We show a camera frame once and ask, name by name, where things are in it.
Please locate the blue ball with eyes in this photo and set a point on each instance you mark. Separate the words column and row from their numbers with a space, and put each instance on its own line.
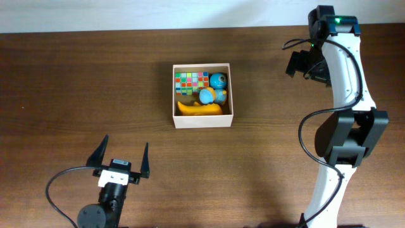
column 218, row 81

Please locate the small orange egg toy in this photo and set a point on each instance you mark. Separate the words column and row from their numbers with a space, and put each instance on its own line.
column 209, row 96

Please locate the orange rubber duck toy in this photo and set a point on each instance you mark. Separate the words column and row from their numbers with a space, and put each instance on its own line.
column 199, row 110

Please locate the colourful puzzle cube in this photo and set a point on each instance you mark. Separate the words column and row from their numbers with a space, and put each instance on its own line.
column 185, row 83
column 199, row 81

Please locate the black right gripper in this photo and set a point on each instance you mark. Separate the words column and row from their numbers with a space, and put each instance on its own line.
column 293, row 64

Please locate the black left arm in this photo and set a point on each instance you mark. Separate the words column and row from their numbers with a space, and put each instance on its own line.
column 107, row 211

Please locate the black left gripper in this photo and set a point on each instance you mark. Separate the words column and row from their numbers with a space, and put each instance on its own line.
column 135, row 176

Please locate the pink cardboard box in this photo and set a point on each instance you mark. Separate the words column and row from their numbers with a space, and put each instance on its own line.
column 224, row 120

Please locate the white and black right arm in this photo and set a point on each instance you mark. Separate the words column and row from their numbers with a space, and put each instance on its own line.
column 354, row 126

